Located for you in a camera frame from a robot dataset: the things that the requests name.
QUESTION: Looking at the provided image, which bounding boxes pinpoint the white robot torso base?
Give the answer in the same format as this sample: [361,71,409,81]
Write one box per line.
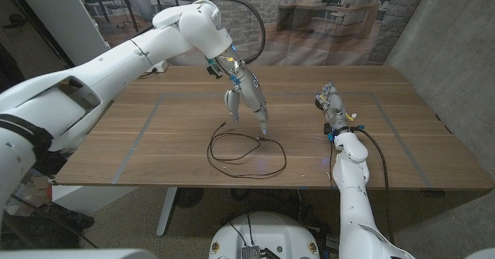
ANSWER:
[208,211,321,259]

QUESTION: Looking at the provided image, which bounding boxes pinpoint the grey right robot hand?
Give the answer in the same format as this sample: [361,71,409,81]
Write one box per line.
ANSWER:
[315,80,355,135]

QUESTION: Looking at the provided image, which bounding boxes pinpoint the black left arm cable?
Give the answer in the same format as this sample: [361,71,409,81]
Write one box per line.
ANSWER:
[208,0,267,65]

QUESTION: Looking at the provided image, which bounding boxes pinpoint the black door handle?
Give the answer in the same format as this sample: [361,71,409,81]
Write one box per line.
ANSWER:
[2,13,28,30]

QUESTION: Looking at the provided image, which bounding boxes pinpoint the white power strip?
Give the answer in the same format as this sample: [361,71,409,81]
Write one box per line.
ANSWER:
[148,60,169,73]

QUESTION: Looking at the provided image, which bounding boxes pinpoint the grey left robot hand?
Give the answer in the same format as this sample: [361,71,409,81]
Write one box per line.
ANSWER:
[224,66,270,135]

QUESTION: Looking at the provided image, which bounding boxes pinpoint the white cabinet panel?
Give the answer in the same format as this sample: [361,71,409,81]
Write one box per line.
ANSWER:
[11,0,111,66]

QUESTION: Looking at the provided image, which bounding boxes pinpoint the printed office backdrop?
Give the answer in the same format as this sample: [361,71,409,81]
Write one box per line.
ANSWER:
[73,0,432,67]

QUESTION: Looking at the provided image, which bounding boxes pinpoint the thin black USB cable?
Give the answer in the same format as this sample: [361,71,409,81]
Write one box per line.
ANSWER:
[207,121,288,180]

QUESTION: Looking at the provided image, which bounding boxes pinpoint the black round fan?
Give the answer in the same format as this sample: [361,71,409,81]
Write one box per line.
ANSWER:
[176,188,205,209]

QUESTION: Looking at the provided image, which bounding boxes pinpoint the clear plastic storage bin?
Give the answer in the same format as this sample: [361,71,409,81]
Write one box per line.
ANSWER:
[5,169,53,216]

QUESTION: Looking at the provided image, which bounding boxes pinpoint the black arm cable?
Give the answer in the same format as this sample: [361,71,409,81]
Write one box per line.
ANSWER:
[208,0,267,65]
[357,127,394,245]

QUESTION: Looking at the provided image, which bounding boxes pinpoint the white table leg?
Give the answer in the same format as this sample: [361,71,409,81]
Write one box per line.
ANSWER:
[155,187,178,237]

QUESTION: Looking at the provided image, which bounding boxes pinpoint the black floor cable bundle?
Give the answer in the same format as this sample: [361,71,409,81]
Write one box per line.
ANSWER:
[230,188,324,235]

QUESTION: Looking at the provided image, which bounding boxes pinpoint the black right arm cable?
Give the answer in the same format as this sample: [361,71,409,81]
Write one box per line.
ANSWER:
[357,127,394,245]

